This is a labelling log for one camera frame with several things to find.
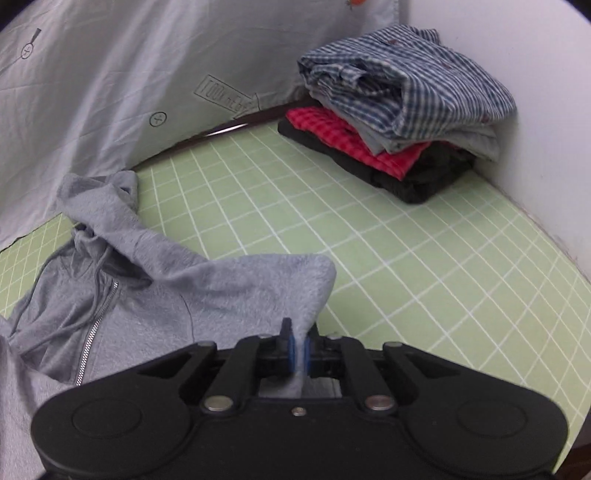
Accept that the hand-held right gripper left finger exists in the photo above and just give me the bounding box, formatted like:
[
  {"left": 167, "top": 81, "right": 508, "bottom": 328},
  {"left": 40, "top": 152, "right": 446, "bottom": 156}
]
[{"left": 137, "top": 318, "right": 296, "bottom": 412}]

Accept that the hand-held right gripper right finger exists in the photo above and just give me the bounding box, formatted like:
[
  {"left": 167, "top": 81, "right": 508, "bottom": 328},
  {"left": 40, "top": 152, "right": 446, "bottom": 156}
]
[{"left": 302, "top": 324, "right": 455, "bottom": 412}]

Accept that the grey zip hoodie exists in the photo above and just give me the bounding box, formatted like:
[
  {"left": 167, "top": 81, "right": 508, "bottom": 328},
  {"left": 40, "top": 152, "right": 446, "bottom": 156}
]
[{"left": 0, "top": 171, "right": 338, "bottom": 480}]

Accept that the green grid mat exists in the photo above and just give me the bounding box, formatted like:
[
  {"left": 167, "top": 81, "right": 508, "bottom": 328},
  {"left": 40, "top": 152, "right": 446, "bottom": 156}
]
[{"left": 0, "top": 121, "right": 591, "bottom": 446}]

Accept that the black folded garment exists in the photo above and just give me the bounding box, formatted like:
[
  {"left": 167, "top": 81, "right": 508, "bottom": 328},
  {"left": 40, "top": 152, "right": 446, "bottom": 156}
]
[{"left": 278, "top": 120, "right": 476, "bottom": 205}]

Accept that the red checked garment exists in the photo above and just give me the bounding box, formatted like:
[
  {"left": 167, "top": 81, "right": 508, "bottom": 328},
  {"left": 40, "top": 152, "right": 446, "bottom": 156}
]
[{"left": 285, "top": 106, "right": 432, "bottom": 178}]

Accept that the light grey folded garment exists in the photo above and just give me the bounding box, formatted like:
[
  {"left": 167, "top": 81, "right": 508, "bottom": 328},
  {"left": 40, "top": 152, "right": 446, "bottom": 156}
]
[{"left": 360, "top": 121, "right": 502, "bottom": 162}]

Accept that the blue checked shirt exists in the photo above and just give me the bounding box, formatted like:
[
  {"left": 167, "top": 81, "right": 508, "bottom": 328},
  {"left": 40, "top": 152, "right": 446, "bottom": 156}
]
[{"left": 297, "top": 25, "right": 517, "bottom": 139}]

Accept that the grey printed sheet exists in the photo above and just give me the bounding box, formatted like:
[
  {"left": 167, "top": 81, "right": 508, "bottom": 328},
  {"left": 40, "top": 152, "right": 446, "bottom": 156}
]
[{"left": 0, "top": 0, "right": 409, "bottom": 250}]

